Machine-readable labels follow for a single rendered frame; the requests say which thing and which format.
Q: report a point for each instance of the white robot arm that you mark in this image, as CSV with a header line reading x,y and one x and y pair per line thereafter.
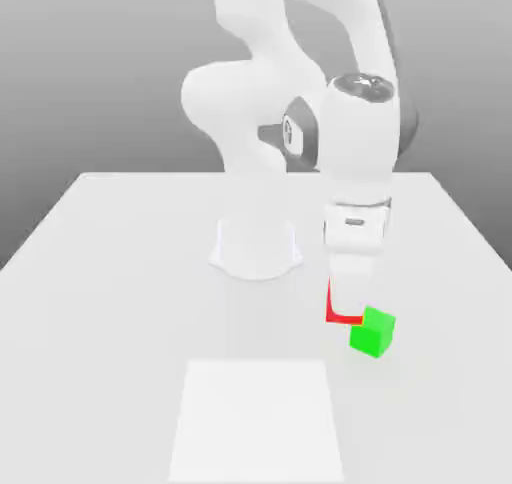
x,y
248,112

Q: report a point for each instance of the small green cube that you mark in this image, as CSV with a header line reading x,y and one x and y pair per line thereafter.
x,y
372,334

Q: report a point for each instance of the small red cube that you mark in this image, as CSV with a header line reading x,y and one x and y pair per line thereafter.
x,y
330,316

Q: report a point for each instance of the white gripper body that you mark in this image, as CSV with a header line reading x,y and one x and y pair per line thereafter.
x,y
352,270

